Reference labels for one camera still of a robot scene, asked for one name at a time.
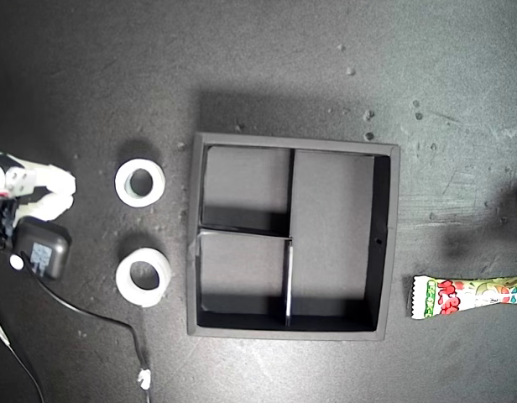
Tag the snack bar printed wrapper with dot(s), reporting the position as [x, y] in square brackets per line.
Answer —
[451, 296]

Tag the white tape roll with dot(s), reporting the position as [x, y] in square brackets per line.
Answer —
[126, 289]
[124, 189]

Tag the black tray with wells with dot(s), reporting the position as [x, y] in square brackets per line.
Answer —
[330, 210]

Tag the black camera box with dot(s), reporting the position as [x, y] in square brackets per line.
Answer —
[42, 247]

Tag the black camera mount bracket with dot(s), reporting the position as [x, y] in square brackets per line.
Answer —
[0, 222]

